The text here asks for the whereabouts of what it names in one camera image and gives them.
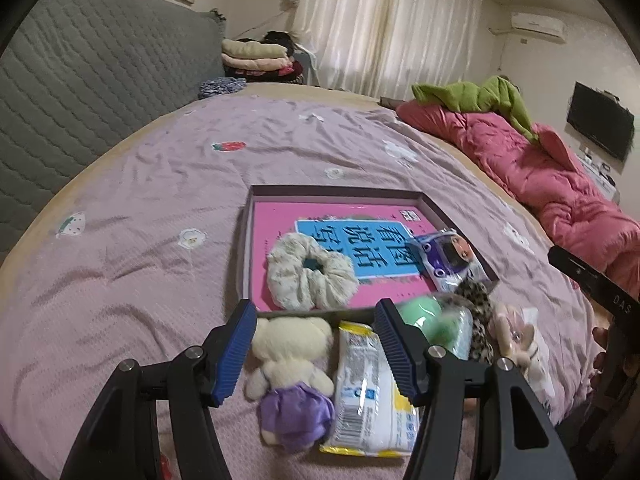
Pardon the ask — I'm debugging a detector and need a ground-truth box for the green blanket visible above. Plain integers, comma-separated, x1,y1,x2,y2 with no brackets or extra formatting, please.
411,76,541,143

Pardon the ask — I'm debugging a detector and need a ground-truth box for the white sheer curtain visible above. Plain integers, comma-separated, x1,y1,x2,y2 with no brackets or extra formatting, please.
292,0,486,103

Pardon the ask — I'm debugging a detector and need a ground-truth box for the shallow grey box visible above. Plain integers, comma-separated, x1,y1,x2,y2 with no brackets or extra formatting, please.
241,185,501,318

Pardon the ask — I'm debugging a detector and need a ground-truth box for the leopard print scrunchie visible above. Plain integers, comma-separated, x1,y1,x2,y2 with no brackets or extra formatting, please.
455,280,496,366

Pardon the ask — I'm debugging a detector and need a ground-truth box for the cream teddy bear purple dress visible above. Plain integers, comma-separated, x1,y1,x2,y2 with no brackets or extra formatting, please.
244,316,336,453

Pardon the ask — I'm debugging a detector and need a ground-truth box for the grey quilted headboard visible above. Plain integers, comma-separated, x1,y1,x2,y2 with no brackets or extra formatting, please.
0,0,226,261

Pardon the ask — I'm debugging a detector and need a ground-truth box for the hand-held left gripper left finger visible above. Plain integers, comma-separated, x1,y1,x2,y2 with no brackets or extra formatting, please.
60,299,258,480

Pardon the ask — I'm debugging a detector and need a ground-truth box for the black clothes pile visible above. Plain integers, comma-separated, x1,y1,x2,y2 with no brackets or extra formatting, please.
236,31,302,47

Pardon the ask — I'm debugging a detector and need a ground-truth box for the pink book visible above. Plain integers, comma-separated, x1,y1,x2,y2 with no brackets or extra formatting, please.
250,201,441,311

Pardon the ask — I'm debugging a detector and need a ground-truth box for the cream floral scrunchie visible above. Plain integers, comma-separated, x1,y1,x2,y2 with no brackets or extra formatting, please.
266,234,358,311

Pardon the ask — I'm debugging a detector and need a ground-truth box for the yellow white tissue packet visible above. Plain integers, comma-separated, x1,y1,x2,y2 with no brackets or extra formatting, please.
320,321,421,457

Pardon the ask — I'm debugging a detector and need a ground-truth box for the purple doll toy packet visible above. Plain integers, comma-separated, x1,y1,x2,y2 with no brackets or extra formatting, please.
407,228,488,293

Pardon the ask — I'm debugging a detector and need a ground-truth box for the pink folded cloth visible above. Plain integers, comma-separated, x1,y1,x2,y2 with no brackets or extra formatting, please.
222,55,293,75

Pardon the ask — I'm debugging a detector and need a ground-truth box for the person's right hand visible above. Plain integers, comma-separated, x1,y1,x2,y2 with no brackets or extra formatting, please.
591,326,610,392

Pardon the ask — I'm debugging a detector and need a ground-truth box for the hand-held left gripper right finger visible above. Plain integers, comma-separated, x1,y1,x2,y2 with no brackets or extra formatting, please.
374,298,576,480

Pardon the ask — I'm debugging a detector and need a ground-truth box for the cream folded cloth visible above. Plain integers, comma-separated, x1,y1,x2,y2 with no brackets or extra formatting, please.
222,38,289,59

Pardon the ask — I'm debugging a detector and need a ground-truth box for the grey plastic chair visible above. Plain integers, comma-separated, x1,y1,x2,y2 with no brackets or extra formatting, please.
295,45,322,86

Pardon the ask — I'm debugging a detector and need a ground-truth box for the blue patterned cloth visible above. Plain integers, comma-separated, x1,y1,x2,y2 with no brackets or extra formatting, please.
199,77,247,100

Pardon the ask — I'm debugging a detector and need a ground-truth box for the pink comforter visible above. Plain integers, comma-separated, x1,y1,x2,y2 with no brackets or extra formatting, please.
397,100,640,301

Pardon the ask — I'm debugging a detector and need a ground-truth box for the green sponge in clear pack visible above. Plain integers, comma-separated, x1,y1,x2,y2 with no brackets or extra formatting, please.
395,294,473,361

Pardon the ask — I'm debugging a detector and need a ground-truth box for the white air conditioner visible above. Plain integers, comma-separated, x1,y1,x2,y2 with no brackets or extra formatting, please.
511,12,566,41

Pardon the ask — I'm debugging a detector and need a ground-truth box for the purple printed bed sheet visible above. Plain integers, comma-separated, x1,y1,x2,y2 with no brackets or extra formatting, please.
0,82,616,480

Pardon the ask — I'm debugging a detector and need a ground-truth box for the black wall television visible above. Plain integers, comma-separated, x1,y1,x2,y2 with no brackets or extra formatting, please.
566,81,635,162

